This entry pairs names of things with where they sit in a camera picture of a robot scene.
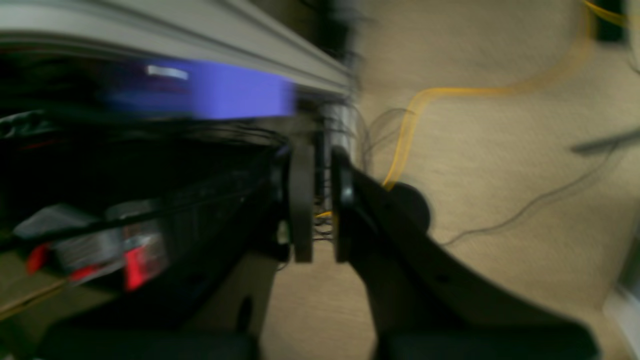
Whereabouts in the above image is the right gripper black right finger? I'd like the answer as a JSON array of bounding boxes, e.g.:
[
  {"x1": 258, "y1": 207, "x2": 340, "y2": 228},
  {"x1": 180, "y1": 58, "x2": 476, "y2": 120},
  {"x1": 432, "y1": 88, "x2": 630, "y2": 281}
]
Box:
[{"x1": 331, "y1": 147, "x2": 601, "y2": 360}]

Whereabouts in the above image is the blue purple box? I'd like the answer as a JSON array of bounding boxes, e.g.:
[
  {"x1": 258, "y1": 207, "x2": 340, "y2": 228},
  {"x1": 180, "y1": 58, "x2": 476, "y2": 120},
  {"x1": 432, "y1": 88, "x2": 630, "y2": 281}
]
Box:
[{"x1": 101, "y1": 58, "x2": 296, "y2": 121}]

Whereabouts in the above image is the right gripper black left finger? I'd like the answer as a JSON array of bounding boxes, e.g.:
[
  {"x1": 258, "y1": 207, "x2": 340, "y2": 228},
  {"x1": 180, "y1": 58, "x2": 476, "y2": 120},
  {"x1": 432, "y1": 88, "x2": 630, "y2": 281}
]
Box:
[{"x1": 38, "y1": 145, "x2": 315, "y2": 360}]

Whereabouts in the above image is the yellow floor cable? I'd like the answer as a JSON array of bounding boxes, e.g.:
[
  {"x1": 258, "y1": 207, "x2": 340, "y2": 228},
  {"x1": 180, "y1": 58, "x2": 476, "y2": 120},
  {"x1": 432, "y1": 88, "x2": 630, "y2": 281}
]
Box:
[{"x1": 315, "y1": 0, "x2": 628, "y2": 221}]

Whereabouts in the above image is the aluminium frame rail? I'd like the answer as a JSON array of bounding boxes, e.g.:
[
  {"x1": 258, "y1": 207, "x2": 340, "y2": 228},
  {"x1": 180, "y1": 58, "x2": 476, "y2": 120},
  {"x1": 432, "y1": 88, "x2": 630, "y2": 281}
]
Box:
[{"x1": 0, "y1": 0, "x2": 352, "y2": 95}]

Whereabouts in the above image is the thin black floor cable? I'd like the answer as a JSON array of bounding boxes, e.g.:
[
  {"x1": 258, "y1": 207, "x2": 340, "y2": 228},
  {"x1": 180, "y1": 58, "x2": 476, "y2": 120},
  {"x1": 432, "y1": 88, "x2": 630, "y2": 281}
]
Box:
[{"x1": 442, "y1": 150, "x2": 621, "y2": 247}]

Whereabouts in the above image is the black equipment with red labels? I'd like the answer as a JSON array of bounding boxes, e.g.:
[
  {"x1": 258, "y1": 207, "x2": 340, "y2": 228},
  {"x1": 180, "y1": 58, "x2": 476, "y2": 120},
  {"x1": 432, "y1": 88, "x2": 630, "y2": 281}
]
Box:
[{"x1": 1, "y1": 48, "x2": 290, "y2": 293}]

